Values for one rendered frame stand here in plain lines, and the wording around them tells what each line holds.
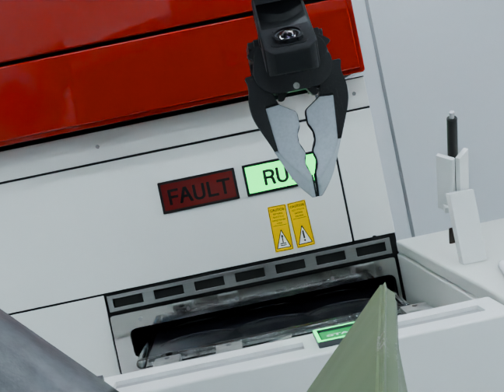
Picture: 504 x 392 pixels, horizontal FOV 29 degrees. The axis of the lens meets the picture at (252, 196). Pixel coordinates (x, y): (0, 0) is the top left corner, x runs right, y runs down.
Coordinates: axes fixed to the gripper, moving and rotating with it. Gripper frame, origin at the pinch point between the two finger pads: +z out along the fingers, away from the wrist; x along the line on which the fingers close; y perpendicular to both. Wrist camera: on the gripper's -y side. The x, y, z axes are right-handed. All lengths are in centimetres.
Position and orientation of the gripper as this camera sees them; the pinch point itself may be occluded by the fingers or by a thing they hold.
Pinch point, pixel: (315, 183)
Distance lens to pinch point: 89.5
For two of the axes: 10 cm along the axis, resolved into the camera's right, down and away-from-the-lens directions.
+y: -0.3, -0.5, 10.0
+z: 2.0, 9.8, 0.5
